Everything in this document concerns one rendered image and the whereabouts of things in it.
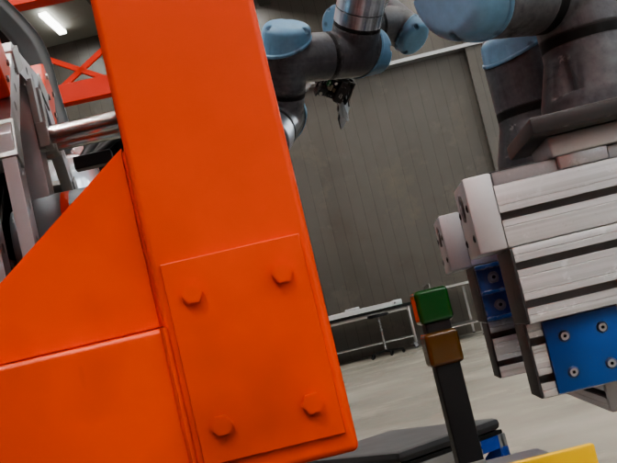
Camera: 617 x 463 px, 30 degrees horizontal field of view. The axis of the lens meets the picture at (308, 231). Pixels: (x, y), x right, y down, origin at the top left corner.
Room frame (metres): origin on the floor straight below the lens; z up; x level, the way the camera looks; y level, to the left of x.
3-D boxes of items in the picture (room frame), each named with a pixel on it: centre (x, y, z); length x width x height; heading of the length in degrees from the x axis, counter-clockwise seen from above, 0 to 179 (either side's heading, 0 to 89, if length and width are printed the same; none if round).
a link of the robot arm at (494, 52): (1.88, -0.41, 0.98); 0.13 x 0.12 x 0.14; 133
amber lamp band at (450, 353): (1.35, -0.12, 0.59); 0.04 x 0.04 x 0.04; 4
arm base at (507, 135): (1.88, -0.40, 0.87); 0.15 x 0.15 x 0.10
